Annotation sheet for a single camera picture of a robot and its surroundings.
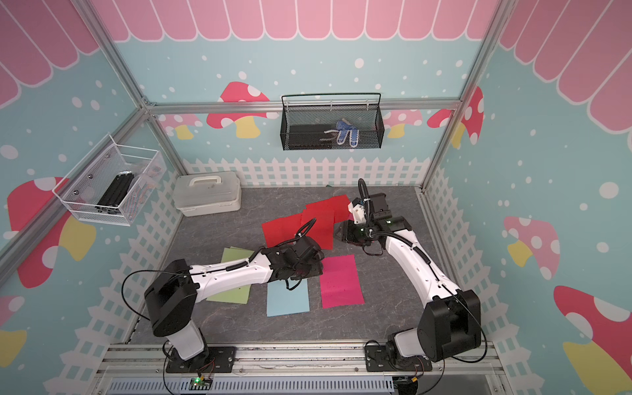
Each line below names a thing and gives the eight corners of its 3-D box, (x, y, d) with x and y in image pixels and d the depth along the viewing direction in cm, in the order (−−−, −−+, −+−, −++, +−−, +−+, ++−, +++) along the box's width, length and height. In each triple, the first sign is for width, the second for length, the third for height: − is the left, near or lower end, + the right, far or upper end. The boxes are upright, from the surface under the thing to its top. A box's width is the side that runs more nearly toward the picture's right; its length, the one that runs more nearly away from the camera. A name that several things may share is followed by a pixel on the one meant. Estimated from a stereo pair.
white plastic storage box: (180, 218, 112) (165, 199, 102) (194, 187, 124) (183, 167, 114) (236, 218, 112) (228, 199, 102) (245, 187, 124) (238, 167, 114)
